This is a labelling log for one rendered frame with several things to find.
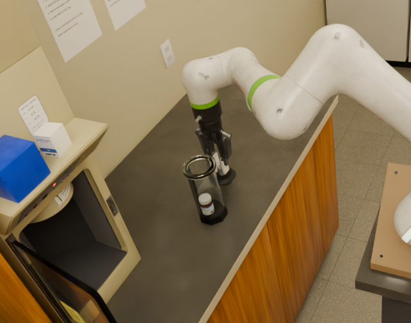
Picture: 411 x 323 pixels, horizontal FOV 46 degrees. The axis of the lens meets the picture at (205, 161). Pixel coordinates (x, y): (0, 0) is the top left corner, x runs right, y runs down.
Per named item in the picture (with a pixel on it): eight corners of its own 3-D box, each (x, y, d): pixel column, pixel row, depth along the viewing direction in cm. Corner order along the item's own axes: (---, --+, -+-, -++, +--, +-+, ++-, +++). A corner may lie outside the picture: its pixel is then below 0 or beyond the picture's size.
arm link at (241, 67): (242, 82, 117) (251, 123, 122) (287, 68, 117) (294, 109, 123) (213, 49, 149) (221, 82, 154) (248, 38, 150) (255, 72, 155)
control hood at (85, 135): (-3, 234, 109) (-25, 203, 103) (89, 147, 128) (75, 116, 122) (31, 248, 103) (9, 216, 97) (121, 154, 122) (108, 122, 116)
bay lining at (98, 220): (18, 291, 148) (-44, 211, 126) (73, 230, 163) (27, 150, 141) (73, 318, 135) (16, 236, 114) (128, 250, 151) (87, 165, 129)
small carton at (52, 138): (43, 155, 111) (32, 135, 108) (56, 141, 115) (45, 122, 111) (60, 157, 109) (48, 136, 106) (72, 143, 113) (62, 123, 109)
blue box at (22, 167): (-11, 193, 104) (-33, 162, 99) (22, 164, 110) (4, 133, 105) (18, 204, 99) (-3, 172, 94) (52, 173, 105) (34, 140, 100)
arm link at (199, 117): (225, 93, 153) (201, 90, 157) (207, 114, 146) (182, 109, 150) (228, 109, 156) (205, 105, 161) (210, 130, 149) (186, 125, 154)
